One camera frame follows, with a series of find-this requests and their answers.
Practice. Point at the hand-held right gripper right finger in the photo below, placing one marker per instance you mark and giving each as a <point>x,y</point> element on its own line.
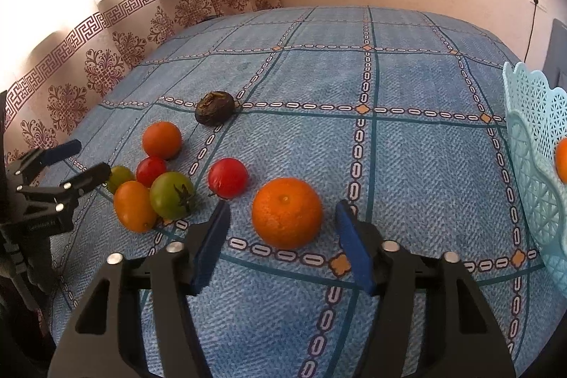
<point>352,245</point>

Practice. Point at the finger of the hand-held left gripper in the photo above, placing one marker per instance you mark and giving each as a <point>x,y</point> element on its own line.
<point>66,148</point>
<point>95,175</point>

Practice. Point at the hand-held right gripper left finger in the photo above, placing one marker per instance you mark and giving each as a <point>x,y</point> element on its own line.
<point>212,245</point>

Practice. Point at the small green tomato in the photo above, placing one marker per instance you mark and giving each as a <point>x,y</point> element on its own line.
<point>118,178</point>

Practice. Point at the orange oval tomato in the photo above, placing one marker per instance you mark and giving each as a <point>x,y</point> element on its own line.
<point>134,207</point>

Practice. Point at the small red tomato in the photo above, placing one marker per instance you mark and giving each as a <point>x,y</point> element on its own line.
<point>150,169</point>

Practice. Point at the green tomato with stem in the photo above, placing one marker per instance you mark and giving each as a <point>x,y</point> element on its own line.
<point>170,194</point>

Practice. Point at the large orange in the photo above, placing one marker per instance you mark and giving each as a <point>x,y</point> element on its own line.
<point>287,213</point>

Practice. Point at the small orange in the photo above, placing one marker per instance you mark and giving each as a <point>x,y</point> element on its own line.
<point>162,140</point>

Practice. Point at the light blue plastic basket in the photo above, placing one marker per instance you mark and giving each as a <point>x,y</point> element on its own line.
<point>531,139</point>

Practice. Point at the blue checked bedspread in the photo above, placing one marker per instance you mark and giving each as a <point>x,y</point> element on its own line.
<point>421,183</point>

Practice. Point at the patterned beige curtain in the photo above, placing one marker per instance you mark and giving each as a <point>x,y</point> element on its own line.
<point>110,50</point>

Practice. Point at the dark brown wrinkled fruit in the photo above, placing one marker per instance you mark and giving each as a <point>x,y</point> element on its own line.
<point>215,108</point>

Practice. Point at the grey sofa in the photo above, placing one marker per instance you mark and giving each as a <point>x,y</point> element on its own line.
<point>557,54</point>

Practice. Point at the white wall socket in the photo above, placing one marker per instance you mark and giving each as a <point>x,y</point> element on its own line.
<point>537,0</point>

